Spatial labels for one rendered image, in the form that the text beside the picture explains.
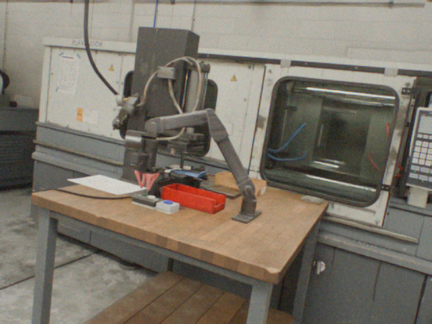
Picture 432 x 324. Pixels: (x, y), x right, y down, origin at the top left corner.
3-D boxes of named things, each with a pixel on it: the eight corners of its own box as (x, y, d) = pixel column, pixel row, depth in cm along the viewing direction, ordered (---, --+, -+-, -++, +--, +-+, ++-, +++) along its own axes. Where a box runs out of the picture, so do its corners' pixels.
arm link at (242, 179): (244, 200, 150) (207, 127, 145) (241, 196, 157) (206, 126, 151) (258, 192, 150) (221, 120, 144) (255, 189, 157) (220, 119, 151)
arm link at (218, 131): (143, 119, 141) (222, 106, 142) (146, 118, 150) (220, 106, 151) (149, 151, 144) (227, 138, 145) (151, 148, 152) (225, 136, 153)
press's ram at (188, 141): (187, 158, 170) (196, 92, 166) (140, 148, 180) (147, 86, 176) (204, 155, 187) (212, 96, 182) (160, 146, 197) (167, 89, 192)
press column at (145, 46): (139, 182, 186) (157, 27, 175) (119, 177, 191) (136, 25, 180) (154, 178, 199) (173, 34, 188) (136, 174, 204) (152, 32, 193)
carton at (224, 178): (257, 198, 193) (260, 183, 192) (213, 187, 203) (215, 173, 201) (264, 194, 204) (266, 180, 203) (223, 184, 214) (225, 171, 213)
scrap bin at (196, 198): (212, 214, 150) (215, 200, 149) (160, 200, 160) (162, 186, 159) (224, 208, 161) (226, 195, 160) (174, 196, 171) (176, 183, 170)
